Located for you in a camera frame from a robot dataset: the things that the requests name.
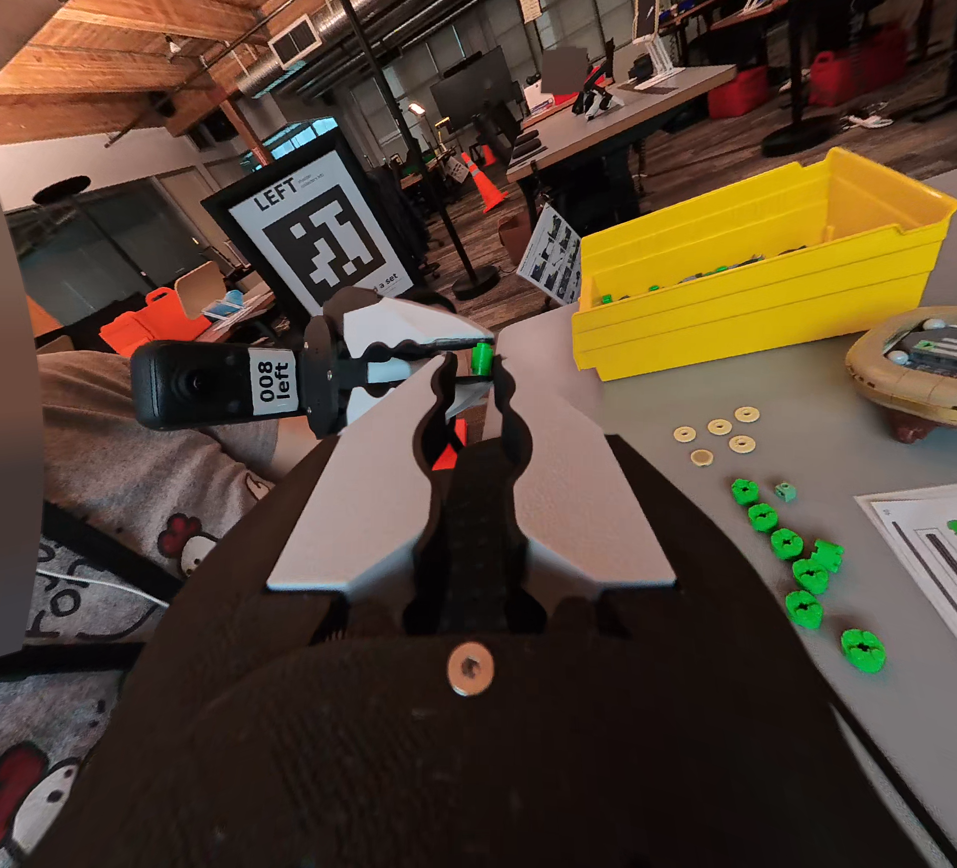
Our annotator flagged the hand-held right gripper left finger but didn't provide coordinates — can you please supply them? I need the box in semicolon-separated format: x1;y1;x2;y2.
265;352;461;607

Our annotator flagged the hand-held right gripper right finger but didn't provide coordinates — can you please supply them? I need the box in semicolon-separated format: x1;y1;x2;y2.
482;352;680;607

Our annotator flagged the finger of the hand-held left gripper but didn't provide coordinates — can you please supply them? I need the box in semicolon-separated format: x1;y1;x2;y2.
342;294;496;364
345;363;496;429

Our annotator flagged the grey desk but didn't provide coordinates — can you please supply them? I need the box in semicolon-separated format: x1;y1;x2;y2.
497;169;957;868

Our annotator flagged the tall black floor pole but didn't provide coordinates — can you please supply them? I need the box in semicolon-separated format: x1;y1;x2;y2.
290;0;502;302

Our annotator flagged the orange plastic container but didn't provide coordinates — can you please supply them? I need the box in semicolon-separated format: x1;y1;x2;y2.
99;287;218;358

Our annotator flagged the person's grey printed clothing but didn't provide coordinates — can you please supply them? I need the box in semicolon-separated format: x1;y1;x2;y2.
0;350;322;868

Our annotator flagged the orange traffic cone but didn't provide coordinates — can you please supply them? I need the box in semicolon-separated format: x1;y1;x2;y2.
458;150;509;213

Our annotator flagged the printed picture sheet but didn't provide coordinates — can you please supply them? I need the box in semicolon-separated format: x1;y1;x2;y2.
516;202;584;306

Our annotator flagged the row of green round bricks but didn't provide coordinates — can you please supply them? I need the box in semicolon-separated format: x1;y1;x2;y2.
730;478;887;675

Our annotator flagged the yellow plastic bin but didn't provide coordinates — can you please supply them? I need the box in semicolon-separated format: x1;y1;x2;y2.
570;147;957;383

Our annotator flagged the black monitor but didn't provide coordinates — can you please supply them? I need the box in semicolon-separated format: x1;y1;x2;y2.
430;45;526;136

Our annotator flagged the black pole with disc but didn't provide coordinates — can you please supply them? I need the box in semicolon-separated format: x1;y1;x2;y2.
31;176;154;286

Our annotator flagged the pile of loose toy bricks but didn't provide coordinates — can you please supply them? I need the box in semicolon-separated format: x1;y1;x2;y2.
598;251;808;308

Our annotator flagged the grey work table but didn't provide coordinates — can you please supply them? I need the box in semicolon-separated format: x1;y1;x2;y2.
507;64;737;226

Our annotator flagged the tan toy brick pot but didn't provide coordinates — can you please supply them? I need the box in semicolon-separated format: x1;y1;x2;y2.
845;306;957;444

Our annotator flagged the white instruction booklet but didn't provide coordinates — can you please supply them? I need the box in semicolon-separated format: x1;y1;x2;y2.
854;484;957;639

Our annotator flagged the small red bin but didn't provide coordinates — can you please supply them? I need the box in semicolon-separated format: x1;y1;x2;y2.
706;64;771;121

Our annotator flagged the black pole with round base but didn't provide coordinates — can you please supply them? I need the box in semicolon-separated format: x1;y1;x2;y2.
761;0;842;159

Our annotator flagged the large red container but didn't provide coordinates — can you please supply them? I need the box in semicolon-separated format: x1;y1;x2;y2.
809;23;909;108

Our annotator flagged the white cable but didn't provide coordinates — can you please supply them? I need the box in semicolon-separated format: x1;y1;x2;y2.
36;563;174;609

